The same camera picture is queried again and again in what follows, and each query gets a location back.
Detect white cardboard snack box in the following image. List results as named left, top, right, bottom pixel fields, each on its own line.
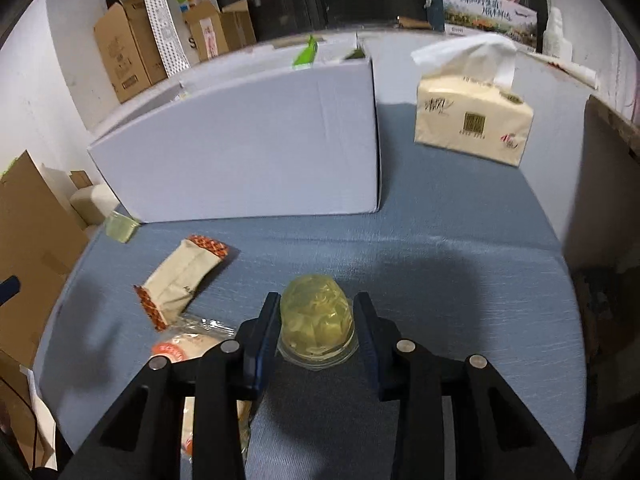
left=89, top=54, right=380, bottom=223

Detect cream sofa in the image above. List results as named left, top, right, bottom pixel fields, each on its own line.
left=38, top=164, right=119, bottom=238

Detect yellow green jelly cup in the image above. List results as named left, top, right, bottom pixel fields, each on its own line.
left=278, top=274, right=358, bottom=370

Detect beige tissue pack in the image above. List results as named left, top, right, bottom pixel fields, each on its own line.
left=411, top=34, right=534, bottom=167

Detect beige cracker packet red ends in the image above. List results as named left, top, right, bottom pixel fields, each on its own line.
left=134, top=235, right=229, bottom=332

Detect printed landscape carton box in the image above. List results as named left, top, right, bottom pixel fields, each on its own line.
left=425, top=0, right=538, bottom=51

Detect brown cardboard boxes on floor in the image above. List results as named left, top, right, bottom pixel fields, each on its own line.
left=1, top=153, right=88, bottom=466

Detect round rice cake packet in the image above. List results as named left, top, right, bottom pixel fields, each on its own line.
left=150, top=311, right=252, bottom=461

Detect small open cardboard box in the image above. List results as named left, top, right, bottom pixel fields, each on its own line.
left=183, top=0, right=256, bottom=62

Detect tall brown cardboard box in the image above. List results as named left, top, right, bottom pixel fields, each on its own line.
left=93, top=0, right=167, bottom=103

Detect white dotted paper bag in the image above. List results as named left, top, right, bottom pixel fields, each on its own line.
left=144, top=0, right=219, bottom=77

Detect small green snack packet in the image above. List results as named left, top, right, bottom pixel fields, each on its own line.
left=104, top=210, right=140, bottom=244

